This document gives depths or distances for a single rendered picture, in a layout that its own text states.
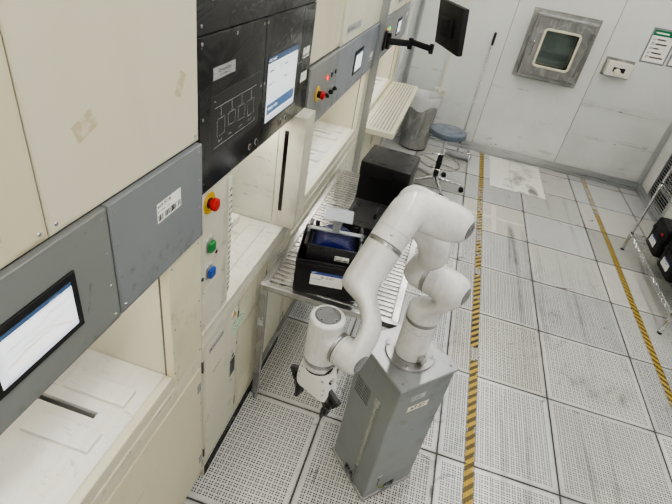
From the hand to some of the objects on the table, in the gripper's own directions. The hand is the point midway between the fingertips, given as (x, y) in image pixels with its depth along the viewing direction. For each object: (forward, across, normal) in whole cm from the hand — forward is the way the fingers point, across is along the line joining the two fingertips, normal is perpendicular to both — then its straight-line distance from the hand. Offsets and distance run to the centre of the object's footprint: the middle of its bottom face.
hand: (311, 401), depth 126 cm
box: (+25, -81, +154) cm, 175 cm away
